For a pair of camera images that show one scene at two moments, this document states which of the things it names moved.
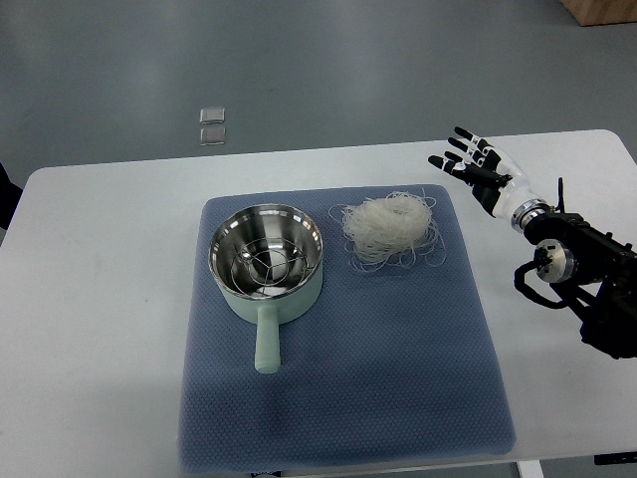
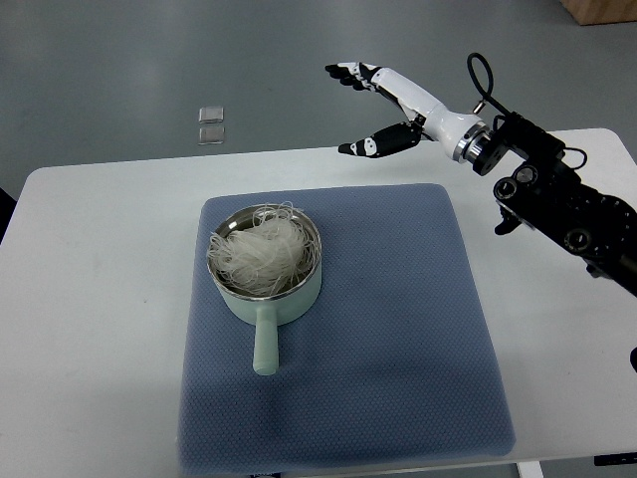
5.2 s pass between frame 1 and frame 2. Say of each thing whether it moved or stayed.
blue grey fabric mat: stayed
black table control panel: stayed
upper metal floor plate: stayed
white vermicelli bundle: moved
